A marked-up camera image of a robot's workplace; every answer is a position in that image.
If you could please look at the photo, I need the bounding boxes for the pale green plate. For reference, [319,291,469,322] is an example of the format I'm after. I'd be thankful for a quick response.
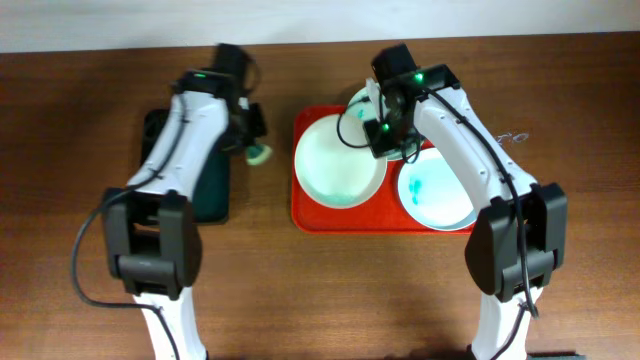
[346,87,417,162]

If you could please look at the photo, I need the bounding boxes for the white plate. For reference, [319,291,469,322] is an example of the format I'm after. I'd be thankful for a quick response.
[294,114,387,209]

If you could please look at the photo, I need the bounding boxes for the pale blue plate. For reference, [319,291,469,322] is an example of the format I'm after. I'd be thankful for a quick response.
[397,148,477,232]

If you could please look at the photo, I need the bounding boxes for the green yellow sponge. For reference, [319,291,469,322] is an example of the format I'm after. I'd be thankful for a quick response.
[245,143,273,166]

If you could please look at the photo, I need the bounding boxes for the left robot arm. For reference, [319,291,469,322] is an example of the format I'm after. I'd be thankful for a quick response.
[102,43,269,359]

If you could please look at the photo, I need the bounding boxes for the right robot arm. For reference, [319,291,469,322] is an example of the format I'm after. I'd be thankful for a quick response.
[364,43,568,359]

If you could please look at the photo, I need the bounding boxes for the red plastic tray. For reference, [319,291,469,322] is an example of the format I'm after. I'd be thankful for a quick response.
[290,104,476,235]

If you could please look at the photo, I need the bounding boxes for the black rectangular tray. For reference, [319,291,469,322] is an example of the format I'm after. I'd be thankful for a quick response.
[139,109,231,225]

